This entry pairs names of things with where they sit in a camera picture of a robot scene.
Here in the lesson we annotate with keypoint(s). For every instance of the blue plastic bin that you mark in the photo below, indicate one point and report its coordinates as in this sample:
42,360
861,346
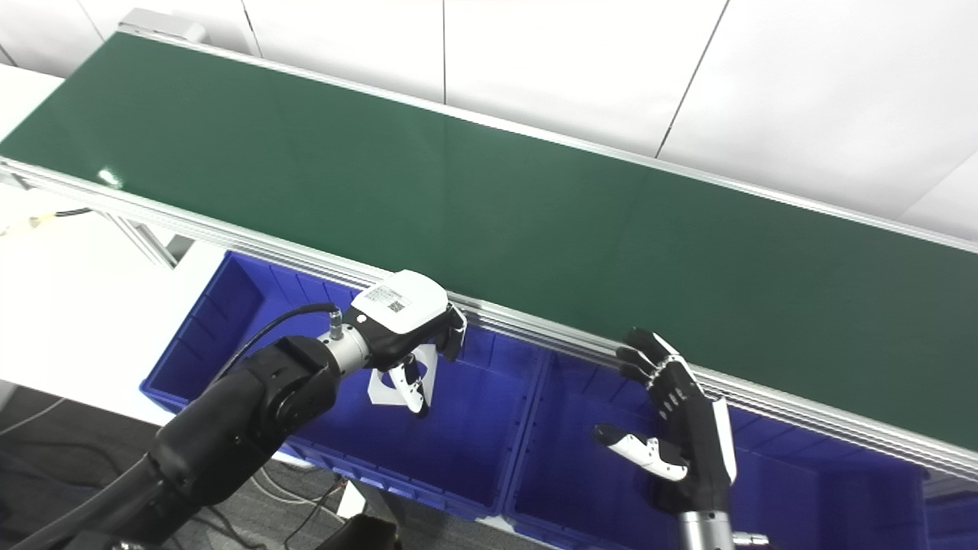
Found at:
802,496
474,443
951,523

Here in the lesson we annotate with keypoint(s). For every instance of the black robot torso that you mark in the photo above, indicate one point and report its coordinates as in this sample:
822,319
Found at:
359,535

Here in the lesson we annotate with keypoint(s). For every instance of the green conveyor belt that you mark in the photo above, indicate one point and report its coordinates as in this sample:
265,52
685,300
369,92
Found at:
229,243
535,214

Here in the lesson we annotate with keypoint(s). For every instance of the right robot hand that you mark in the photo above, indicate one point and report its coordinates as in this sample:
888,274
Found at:
699,458

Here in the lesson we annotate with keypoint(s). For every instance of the white hollow plastic part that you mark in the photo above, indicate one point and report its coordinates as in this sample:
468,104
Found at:
380,393

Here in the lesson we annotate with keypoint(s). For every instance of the grey conveyor end housing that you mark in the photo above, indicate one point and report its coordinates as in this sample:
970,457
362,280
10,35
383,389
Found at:
164,23

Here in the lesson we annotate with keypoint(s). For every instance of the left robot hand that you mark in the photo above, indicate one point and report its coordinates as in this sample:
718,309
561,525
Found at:
401,302

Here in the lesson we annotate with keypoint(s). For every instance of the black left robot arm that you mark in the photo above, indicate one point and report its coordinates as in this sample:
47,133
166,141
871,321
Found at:
229,428

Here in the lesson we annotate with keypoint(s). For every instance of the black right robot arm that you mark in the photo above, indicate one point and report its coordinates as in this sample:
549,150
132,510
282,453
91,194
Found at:
707,531

